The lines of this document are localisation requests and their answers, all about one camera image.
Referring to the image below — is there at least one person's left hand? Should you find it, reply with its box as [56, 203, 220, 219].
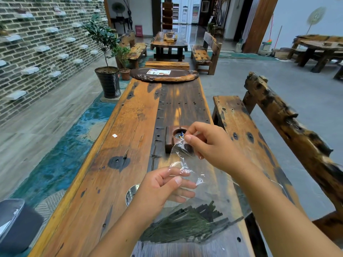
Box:
[133, 167, 198, 215]

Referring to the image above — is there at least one colourful mop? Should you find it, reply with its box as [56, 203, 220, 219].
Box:
[262, 13, 274, 52]

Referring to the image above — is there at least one black side table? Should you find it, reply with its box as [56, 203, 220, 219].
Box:
[110, 16, 131, 34]

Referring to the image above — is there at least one small plant in terracotta pot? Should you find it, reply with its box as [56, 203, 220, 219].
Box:
[112, 46, 132, 81]

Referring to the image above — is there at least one small wooden holder block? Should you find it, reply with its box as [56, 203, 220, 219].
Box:
[165, 125, 194, 154]

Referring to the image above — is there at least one bundle of dark green sticks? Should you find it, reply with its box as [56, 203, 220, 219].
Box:
[140, 201, 245, 243]

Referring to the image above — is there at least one person's right forearm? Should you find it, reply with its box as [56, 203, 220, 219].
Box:
[233, 160, 343, 257]

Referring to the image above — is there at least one round metal cup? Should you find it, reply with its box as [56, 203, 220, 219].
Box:
[125, 184, 141, 207]

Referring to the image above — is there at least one clear plastic bag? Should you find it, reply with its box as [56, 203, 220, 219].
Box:
[139, 137, 289, 245]

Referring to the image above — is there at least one black bin with plastic liner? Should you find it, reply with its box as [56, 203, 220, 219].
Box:
[0, 198, 45, 255]

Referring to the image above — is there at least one round fan ornament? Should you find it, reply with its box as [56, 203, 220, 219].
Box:
[112, 2, 126, 17]

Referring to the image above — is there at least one tall plant in black pot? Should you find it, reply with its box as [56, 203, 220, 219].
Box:
[81, 14, 122, 99]

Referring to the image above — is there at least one row of white stone ledges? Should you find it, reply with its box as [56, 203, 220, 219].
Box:
[0, 0, 108, 101]

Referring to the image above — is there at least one oval wooden tea tray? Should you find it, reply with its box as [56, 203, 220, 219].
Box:
[130, 68, 199, 83]

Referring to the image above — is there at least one rough wooden table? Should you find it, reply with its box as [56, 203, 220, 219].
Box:
[287, 34, 343, 74]

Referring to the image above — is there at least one dark twisted branch ornament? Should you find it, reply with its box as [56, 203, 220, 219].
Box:
[122, 0, 134, 32]

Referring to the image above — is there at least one dark wooden tea table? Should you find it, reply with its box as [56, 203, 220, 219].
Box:
[150, 31, 189, 62]

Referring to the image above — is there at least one low wooden stool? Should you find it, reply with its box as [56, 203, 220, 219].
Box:
[144, 61, 190, 70]

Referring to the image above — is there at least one tea set tray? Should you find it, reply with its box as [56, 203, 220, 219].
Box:
[163, 30, 178, 42]

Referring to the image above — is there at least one tall wooden chair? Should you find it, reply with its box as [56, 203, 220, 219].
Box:
[162, 2, 174, 31]

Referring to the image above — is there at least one wooden bench with yellow seat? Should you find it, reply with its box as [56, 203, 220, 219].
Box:
[117, 33, 148, 69]

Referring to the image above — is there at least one rustic wooden bench with backrest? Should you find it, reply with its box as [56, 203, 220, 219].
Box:
[211, 72, 343, 250]

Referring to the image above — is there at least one pale leaf wall decoration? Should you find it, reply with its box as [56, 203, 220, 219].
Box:
[306, 7, 327, 35]

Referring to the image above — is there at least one person's right hand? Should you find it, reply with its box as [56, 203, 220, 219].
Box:
[184, 122, 249, 176]

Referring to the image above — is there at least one wooden pillar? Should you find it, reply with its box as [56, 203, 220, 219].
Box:
[242, 0, 280, 54]

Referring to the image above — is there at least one person's left forearm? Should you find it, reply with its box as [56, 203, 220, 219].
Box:
[88, 203, 166, 257]

